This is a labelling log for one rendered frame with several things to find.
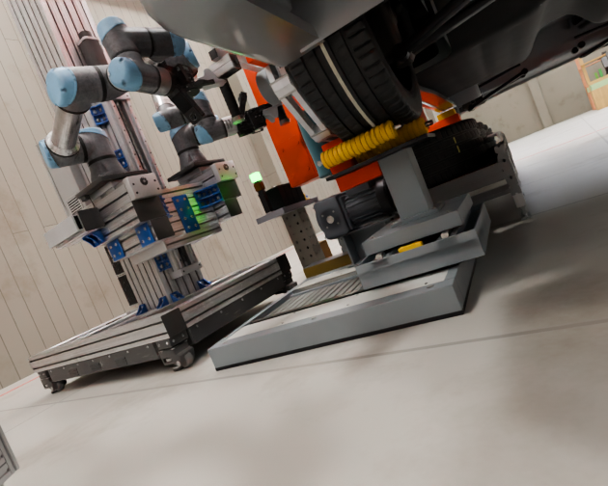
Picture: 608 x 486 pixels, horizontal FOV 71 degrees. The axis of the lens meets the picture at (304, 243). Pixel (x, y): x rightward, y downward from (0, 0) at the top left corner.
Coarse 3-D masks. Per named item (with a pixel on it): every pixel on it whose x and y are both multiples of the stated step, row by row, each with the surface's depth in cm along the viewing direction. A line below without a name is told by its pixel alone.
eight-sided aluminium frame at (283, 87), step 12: (276, 72) 126; (288, 72) 122; (276, 84) 124; (288, 84) 122; (288, 96) 129; (300, 96) 126; (288, 108) 129; (300, 108) 133; (312, 108) 130; (300, 120) 132; (312, 132) 136; (324, 132) 136
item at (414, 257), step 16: (480, 208) 143; (464, 224) 134; (480, 224) 125; (416, 240) 146; (432, 240) 133; (448, 240) 115; (464, 240) 114; (480, 240) 113; (368, 256) 139; (384, 256) 126; (400, 256) 122; (416, 256) 120; (432, 256) 118; (448, 256) 116; (464, 256) 114; (368, 272) 127; (384, 272) 125; (400, 272) 123; (416, 272) 121; (368, 288) 129
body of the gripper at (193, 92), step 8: (160, 64) 118; (176, 72) 122; (184, 72) 123; (192, 72) 126; (176, 80) 120; (184, 80) 122; (192, 80) 126; (184, 88) 122; (192, 88) 123; (192, 96) 127
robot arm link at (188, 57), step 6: (186, 42) 182; (186, 48) 181; (186, 54) 181; (192, 54) 182; (168, 60) 180; (174, 60) 180; (180, 60) 181; (186, 60) 182; (192, 60) 183; (174, 66) 182; (192, 66) 185; (198, 66) 187
